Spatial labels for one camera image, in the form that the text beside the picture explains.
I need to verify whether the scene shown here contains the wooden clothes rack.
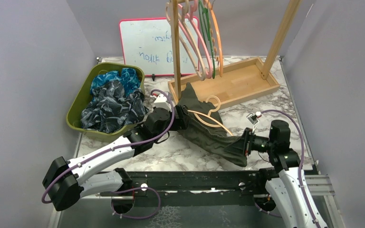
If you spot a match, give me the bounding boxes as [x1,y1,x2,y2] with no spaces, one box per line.
[168,0,301,108]

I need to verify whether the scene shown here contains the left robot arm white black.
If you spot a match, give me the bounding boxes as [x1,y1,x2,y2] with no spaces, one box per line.
[41,105,190,211]

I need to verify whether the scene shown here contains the orange wooden hanger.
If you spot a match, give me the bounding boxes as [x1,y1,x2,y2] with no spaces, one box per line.
[204,0,224,77]

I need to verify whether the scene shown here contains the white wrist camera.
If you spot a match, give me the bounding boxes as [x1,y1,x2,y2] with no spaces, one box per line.
[246,111,262,133]
[152,93,171,111]

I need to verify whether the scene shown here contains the light wooden hanger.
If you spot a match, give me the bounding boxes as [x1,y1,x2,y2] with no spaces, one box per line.
[165,0,213,81]

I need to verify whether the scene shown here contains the red framed whiteboard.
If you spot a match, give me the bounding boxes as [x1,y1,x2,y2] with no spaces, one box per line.
[119,17,200,77]

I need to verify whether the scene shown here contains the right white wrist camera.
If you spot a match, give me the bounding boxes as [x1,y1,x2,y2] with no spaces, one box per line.
[246,111,262,133]

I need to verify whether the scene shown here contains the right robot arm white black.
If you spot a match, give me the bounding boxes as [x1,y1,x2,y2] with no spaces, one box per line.
[224,120,327,228]

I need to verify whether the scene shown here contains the pink plastic hanger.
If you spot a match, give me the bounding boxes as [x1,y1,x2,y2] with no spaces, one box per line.
[178,0,213,81]

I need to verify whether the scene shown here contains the dark blue patterned shorts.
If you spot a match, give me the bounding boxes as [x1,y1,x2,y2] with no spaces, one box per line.
[81,80,148,133]

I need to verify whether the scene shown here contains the green plastic hanger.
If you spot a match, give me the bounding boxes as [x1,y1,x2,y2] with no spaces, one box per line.
[199,0,218,79]

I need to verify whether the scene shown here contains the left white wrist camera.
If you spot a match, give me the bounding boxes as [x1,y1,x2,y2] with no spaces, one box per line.
[152,93,171,111]

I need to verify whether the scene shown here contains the black metal base rail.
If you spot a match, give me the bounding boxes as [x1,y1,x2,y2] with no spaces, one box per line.
[48,170,337,228]

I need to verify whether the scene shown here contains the olive green plastic basket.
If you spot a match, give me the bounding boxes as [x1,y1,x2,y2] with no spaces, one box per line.
[66,62,145,142]

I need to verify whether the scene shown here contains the dark olive shorts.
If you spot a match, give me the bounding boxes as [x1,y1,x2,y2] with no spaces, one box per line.
[178,83,247,167]

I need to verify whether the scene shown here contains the beige wooden hanger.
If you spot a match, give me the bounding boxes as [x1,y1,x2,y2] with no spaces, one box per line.
[188,95,233,136]

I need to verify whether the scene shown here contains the blue leaf print shorts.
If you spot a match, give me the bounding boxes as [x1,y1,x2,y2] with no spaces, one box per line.
[90,67,141,95]

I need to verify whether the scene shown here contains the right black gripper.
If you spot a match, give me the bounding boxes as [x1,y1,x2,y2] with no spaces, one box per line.
[224,127,276,155]

